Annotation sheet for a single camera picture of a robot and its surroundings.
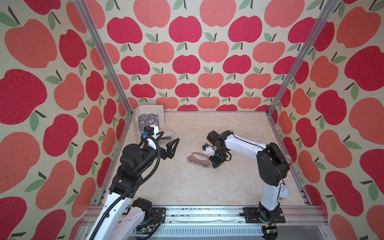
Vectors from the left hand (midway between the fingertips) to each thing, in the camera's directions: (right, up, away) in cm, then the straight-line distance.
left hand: (172, 139), depth 63 cm
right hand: (+23, -20, +25) cm, 40 cm away
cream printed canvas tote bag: (-25, +13, +45) cm, 53 cm away
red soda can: (+74, -17, +35) cm, 83 cm away
